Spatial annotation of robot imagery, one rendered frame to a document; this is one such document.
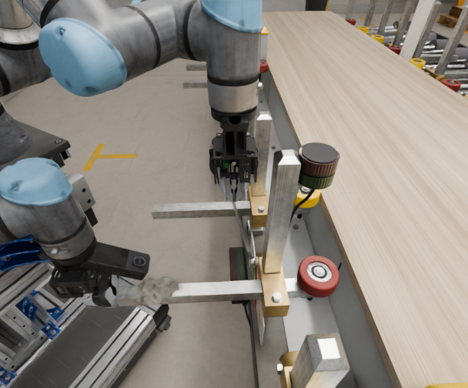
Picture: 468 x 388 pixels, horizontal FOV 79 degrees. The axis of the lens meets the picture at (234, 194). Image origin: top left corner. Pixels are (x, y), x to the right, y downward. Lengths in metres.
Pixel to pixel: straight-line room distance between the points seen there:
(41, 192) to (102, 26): 0.21
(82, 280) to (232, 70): 0.42
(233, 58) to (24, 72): 0.52
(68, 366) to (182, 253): 0.77
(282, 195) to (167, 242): 1.43
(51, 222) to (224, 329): 1.18
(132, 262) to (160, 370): 0.98
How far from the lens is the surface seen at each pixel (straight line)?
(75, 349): 1.41
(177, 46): 0.44
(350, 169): 0.90
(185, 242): 1.81
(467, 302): 0.72
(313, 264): 0.63
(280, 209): 0.49
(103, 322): 1.41
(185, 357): 1.50
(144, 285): 0.65
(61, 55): 0.36
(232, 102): 0.42
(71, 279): 0.59
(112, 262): 0.56
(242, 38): 0.40
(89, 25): 0.36
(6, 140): 0.79
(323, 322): 0.89
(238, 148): 0.46
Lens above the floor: 1.41
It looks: 42 degrees down
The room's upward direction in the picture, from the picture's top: straight up
